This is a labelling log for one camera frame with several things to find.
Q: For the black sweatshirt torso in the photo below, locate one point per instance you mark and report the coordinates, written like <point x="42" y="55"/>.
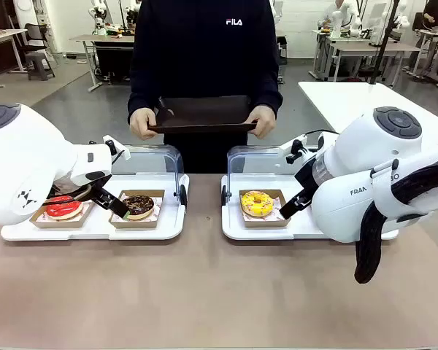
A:
<point x="204" y="54"/>

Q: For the red glazed donut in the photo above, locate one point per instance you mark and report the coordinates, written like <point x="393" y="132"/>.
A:
<point x="62" y="211"/>

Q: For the clear plastic dome lid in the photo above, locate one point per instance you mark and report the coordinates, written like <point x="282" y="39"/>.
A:
<point x="255" y="158"/>
<point x="157" y="160"/>

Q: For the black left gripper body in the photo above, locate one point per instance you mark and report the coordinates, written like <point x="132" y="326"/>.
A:
<point x="98" y="186"/>

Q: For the black office chair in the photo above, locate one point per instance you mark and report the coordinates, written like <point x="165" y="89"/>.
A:
<point x="34" y="36"/>

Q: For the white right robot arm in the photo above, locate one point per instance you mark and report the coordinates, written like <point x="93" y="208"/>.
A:
<point x="350" y="213"/>

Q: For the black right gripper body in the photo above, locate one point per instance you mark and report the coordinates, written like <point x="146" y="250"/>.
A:
<point x="307" y="175"/>

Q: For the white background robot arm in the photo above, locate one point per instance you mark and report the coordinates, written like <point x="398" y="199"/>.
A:
<point x="341" y="23"/>
<point x="385" y="22"/>
<point x="98" y="18"/>

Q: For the person's left hand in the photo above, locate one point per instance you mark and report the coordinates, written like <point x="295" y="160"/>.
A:
<point x="264" y="122"/>

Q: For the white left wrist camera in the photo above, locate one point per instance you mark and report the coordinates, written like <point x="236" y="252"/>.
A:
<point x="119" y="148"/>

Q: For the person's left forearm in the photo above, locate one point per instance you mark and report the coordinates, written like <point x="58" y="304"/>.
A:
<point x="267" y="91"/>

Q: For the white display case base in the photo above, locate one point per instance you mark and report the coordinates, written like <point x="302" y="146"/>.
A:
<point x="233" y="226"/>
<point x="98" y="229"/>

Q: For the person's right hand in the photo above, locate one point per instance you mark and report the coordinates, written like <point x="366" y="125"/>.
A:
<point x="141" y="124"/>

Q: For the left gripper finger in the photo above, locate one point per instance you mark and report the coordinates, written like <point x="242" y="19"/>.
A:
<point x="113" y="206"/>
<point x="81" y="197"/>

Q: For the person's right forearm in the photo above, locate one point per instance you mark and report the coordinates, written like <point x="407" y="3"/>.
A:
<point x="142" y="91"/>

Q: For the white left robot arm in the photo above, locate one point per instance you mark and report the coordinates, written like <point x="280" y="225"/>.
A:
<point x="22" y="164"/>

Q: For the black lid hinge bracket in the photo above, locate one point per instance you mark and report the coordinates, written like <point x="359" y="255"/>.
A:
<point x="183" y="197"/>
<point x="223" y="196"/>

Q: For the yellow sprinkled donut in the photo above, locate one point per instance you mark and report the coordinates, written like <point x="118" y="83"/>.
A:
<point x="257" y="209"/>

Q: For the white printed paper liner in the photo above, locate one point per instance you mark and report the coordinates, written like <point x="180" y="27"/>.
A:
<point x="158" y="208"/>
<point x="87" y="210"/>
<point x="279" y="209"/>

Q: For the white-legged desk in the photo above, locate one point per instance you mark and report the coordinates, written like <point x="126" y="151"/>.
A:
<point x="3" y="36"/>

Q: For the background person in white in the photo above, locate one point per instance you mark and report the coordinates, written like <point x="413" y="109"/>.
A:
<point x="334" y="12"/>

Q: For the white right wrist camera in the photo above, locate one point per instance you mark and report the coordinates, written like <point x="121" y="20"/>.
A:
<point x="293" y="143"/>

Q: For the grey plastic stool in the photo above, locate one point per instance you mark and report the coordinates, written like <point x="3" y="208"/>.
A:
<point x="40" y="65"/>

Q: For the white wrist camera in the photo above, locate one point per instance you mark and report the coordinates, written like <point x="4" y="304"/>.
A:
<point x="119" y="148"/>
<point x="293" y="143"/>

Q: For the white table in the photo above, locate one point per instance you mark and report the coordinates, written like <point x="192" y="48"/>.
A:
<point x="336" y="98"/>

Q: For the grey workbench desk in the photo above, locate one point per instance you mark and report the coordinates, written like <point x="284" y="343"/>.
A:
<point x="102" y="38"/>
<point x="368" y="49"/>

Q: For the chocolate sprinkled donut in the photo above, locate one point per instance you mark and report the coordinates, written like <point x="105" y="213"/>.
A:
<point x="140" y="206"/>

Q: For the black stand pole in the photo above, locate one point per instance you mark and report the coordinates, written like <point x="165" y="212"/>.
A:
<point x="385" y="40"/>

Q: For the dark brown serving tray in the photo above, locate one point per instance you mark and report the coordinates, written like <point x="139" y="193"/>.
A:
<point x="204" y="111"/>

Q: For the brown cardboard donut tray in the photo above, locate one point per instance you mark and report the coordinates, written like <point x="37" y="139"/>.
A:
<point x="135" y="224"/>
<point x="58" y="223"/>
<point x="264" y="222"/>

